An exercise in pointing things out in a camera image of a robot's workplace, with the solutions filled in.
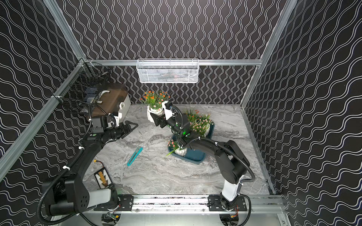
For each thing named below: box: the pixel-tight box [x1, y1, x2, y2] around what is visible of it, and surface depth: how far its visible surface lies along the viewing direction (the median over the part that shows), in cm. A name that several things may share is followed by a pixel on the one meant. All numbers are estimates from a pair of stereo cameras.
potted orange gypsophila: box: [140, 90, 172, 123], surface depth 73 cm
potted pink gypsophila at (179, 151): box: [165, 139, 188, 157], surface depth 89 cm
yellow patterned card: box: [93, 166, 113, 189], surface depth 83 cm
